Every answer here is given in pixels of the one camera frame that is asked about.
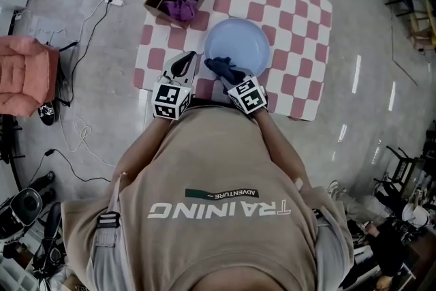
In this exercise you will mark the purple cloth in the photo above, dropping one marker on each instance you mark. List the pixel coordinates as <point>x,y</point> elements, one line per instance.
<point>180,9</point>

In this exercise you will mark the grey round appliance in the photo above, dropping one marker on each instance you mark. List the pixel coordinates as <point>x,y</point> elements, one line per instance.
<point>27,206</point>

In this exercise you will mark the pink cushioned armchair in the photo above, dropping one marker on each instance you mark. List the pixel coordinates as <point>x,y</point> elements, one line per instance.
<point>24,75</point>

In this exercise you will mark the black white sneaker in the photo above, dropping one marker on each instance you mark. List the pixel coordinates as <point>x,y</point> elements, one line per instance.
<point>47,114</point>

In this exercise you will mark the dark blue cloth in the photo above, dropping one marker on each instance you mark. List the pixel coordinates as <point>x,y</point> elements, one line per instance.
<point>221,66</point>

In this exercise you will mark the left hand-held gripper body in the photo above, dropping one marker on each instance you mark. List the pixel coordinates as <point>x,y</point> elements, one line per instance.
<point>167,102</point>

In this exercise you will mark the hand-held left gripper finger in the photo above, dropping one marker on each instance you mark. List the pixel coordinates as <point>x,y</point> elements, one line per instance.
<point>191,73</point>
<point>172,75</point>

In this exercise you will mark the person's right forearm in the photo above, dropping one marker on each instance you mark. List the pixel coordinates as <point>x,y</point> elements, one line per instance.
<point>279,146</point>

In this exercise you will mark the white power strip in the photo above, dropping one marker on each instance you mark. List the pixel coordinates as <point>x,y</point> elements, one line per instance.
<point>114,1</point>

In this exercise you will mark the person's left forearm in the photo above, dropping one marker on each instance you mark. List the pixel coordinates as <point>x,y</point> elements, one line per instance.
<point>146,146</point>

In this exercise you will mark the pink white checkered tablecloth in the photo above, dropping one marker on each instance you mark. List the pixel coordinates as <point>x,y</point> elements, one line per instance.
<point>296,61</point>

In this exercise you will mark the person's beige shirt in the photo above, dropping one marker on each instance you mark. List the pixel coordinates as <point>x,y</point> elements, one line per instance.
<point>211,242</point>

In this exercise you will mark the big blue plate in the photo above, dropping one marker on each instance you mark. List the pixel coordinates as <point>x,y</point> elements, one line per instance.
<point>238,41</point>

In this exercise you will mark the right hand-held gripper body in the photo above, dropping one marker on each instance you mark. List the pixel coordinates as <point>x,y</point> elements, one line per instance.
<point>248,95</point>

